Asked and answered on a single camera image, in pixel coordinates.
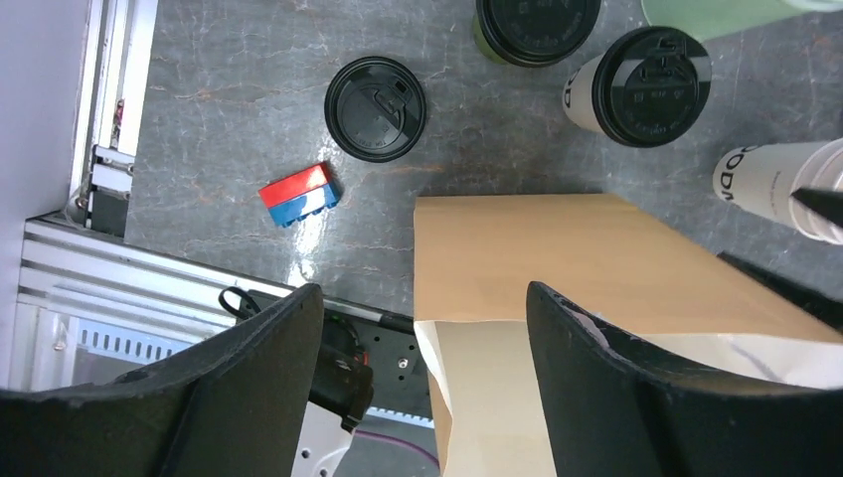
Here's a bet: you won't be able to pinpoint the brown paper bag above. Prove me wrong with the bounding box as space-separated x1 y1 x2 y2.
414 194 842 476

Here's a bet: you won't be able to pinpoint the black plastic cup lid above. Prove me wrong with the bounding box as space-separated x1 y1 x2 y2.
474 0 601 69

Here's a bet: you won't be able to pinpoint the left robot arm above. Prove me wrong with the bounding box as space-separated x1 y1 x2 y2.
1 282 842 476

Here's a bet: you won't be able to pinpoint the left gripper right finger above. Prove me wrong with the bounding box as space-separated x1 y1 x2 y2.
526 281 842 476

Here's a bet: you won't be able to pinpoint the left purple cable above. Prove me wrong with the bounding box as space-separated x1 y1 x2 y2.
355 428 441 470

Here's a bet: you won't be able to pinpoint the white paper coffee cup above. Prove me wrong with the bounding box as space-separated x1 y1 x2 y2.
563 54 610 135

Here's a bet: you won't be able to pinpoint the stack of white paper cups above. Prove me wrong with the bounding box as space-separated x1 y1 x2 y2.
712 139 842 245

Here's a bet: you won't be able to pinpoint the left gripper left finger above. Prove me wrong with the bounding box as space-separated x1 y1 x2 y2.
1 284 323 476

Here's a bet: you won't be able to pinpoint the green straw holder cup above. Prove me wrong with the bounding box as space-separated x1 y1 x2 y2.
641 0 842 41

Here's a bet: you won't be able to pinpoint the green paper coffee cup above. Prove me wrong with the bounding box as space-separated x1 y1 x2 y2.
471 15 507 65

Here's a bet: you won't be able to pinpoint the red and blue block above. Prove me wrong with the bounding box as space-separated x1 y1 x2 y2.
258 162 341 228

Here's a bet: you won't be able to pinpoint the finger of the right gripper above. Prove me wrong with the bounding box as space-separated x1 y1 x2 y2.
718 252 842 333
790 188 843 229

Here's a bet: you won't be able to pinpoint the stacked spare black lids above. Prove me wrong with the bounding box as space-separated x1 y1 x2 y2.
324 56 427 164

